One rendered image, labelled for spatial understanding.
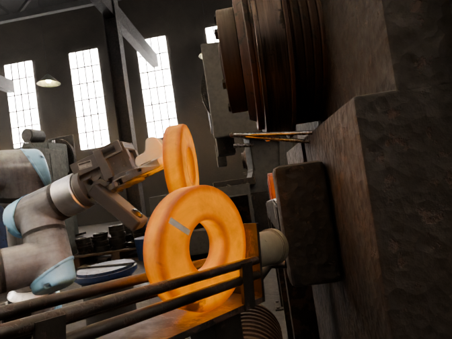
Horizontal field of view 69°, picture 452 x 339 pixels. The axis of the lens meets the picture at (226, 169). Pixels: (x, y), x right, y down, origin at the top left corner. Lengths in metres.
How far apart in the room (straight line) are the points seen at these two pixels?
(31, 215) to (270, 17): 0.62
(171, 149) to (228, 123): 3.00
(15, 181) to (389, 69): 0.86
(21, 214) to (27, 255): 0.09
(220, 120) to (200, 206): 3.15
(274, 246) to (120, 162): 0.32
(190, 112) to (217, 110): 7.81
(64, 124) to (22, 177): 11.94
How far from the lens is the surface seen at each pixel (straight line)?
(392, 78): 0.50
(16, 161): 1.00
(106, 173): 0.64
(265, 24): 0.78
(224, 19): 0.90
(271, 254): 0.52
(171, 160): 0.56
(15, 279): 0.68
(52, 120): 13.18
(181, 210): 0.40
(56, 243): 0.69
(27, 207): 0.72
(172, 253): 0.39
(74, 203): 0.67
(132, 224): 0.63
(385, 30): 0.52
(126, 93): 8.11
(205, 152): 11.09
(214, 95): 3.61
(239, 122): 3.56
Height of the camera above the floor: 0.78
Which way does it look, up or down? 2 degrees up
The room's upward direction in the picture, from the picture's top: 8 degrees counter-clockwise
